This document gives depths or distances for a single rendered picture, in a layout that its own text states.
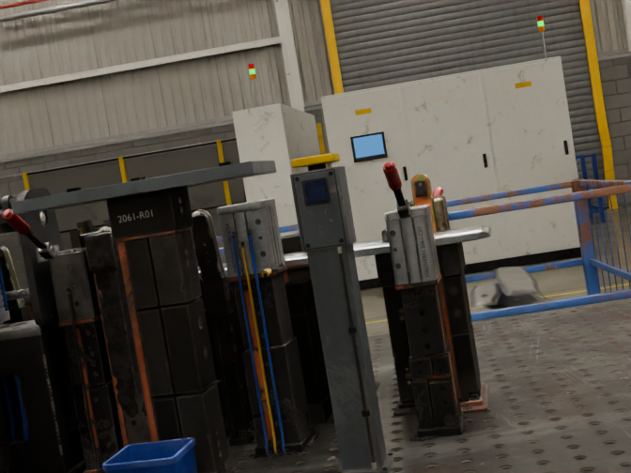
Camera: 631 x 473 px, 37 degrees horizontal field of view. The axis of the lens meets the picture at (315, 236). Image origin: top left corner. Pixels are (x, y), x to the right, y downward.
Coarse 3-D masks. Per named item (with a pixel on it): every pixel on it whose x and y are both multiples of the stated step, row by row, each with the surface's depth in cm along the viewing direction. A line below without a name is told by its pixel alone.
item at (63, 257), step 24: (72, 264) 154; (72, 288) 154; (72, 312) 154; (96, 312) 155; (72, 336) 156; (96, 336) 155; (72, 360) 156; (96, 360) 155; (96, 384) 156; (96, 408) 156; (96, 432) 156; (120, 432) 157; (96, 456) 155
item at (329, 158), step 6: (312, 156) 132; (318, 156) 132; (324, 156) 132; (330, 156) 132; (336, 156) 135; (294, 162) 133; (300, 162) 132; (306, 162) 132; (312, 162) 132; (318, 162) 132; (324, 162) 132; (312, 168) 134; (318, 168) 134; (324, 168) 134
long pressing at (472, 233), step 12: (468, 228) 168; (480, 228) 164; (444, 240) 156; (456, 240) 156; (468, 240) 156; (300, 252) 175; (360, 252) 159; (372, 252) 159; (384, 252) 159; (288, 264) 162; (300, 264) 162; (24, 300) 178
